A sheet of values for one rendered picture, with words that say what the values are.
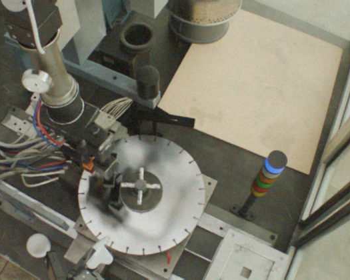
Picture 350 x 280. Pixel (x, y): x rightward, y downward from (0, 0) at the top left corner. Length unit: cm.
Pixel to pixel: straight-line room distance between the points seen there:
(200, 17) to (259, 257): 80
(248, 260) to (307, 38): 97
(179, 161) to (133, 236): 24
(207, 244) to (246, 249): 18
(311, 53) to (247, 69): 28
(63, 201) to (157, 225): 37
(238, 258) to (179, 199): 22
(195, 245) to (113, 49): 66
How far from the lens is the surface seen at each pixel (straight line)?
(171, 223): 103
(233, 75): 149
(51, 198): 130
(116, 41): 134
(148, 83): 100
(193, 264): 121
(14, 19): 61
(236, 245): 109
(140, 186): 100
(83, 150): 77
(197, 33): 151
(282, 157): 90
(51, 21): 63
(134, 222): 103
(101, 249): 101
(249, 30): 165
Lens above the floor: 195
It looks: 63 degrees down
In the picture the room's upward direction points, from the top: 7 degrees clockwise
